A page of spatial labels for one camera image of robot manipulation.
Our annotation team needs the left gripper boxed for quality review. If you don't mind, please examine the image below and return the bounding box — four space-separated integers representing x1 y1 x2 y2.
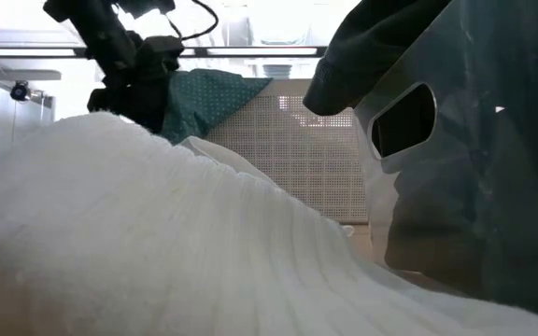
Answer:
86 35 186 134

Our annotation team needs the black fuzzy garment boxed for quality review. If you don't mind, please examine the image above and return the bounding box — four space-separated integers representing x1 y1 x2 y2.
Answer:
302 0 538 328

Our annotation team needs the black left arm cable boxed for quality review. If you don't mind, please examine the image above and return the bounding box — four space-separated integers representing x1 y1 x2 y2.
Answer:
163 0 220 42

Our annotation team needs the black ceiling spotlight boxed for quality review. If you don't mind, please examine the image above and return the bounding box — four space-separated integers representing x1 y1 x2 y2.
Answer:
9 80 31 103

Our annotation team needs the white perforated plastic basket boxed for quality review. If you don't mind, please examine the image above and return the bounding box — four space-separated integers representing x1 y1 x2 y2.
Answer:
203 77 369 224

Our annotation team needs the white ribbed cloth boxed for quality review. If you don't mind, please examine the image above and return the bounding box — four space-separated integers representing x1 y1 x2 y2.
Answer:
0 111 538 336

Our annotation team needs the teal dotted shirt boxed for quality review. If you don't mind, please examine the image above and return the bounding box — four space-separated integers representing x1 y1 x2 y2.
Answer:
159 68 274 146

